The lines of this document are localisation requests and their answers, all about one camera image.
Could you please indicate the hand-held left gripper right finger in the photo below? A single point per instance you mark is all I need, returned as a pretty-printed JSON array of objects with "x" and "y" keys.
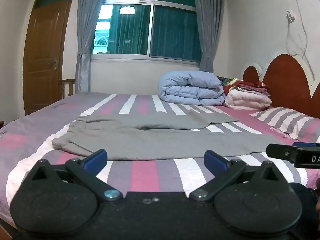
[{"x": 215, "y": 160}]

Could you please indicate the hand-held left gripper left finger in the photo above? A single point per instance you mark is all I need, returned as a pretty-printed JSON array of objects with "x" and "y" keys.
[{"x": 95, "y": 158}]

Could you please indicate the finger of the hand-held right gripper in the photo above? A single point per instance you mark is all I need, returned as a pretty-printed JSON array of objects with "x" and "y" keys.
[
  {"x": 280, "y": 152},
  {"x": 305, "y": 144}
]

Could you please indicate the grey pants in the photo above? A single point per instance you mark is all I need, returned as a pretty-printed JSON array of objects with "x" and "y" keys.
[{"x": 162, "y": 142}]

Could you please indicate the striped pillow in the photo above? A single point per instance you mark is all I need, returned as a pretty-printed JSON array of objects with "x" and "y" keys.
[{"x": 287, "y": 120}]

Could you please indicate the striped bed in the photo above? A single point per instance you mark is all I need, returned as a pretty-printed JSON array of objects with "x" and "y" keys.
[{"x": 145, "y": 175}]

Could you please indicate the red wooden headboard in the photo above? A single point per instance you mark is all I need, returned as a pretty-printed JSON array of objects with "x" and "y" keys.
[{"x": 287, "y": 80}]

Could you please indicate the wooden chair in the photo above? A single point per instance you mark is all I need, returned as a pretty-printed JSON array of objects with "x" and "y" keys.
[{"x": 68, "y": 87}]

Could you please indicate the folded light blue duvet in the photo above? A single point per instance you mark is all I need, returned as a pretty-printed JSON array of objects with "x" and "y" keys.
[{"x": 190, "y": 87}]

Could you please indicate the brown wooden door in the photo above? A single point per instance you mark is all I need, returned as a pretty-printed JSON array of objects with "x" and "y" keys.
[{"x": 45, "y": 55}]

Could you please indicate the grey curtain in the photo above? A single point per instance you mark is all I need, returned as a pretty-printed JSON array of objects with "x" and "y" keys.
[
  {"x": 86, "y": 30},
  {"x": 208, "y": 25}
]

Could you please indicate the sliding glass window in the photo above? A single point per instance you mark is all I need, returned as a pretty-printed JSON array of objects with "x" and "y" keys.
[{"x": 150, "y": 25}]

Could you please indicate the white wall socket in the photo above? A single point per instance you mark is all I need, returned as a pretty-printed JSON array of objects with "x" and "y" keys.
[{"x": 290, "y": 16}]

